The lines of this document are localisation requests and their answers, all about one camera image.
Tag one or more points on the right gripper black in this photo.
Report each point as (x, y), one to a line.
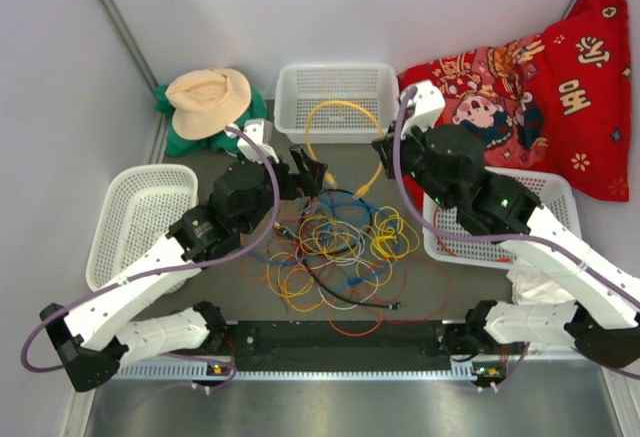
(386, 148)

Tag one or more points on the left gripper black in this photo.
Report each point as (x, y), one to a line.
(308, 182)

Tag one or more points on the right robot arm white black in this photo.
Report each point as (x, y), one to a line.
(601, 318)

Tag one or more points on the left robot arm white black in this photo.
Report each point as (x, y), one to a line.
(97, 338)

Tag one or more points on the white basket back centre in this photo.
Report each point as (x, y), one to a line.
(341, 103)

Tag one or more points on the white basket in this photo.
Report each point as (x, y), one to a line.
(554, 192)
(341, 103)
(140, 204)

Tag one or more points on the green cloth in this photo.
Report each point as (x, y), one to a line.
(177, 146)

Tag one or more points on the peach bucket hat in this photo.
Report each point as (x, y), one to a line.
(208, 100)

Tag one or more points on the white basket right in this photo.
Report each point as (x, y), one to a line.
(554, 192)

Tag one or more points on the black base bar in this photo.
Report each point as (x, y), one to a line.
(316, 346)

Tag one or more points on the white basket left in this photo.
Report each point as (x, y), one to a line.
(140, 204)

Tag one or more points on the red printed pillow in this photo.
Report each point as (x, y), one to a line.
(558, 101)

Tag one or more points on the white cloth right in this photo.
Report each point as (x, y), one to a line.
(531, 287)

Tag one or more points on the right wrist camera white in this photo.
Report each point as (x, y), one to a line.
(424, 106)

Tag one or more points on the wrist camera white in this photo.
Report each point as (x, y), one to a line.
(424, 106)
(259, 131)

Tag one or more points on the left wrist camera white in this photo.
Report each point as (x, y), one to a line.
(259, 131)

